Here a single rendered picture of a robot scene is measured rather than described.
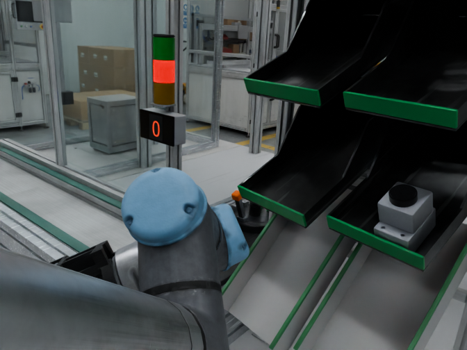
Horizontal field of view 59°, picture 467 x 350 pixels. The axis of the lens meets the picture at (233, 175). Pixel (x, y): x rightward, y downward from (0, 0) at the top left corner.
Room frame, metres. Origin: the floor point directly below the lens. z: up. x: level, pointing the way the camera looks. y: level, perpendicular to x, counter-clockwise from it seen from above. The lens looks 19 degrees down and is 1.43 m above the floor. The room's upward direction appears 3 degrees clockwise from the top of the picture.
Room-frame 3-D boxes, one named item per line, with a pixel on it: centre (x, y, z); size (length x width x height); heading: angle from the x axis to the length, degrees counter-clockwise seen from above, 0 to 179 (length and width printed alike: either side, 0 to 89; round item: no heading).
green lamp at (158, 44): (0.98, 0.17, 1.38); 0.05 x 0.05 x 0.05
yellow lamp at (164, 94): (0.98, 0.17, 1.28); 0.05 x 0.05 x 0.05
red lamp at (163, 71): (0.98, 0.17, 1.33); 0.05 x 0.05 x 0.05
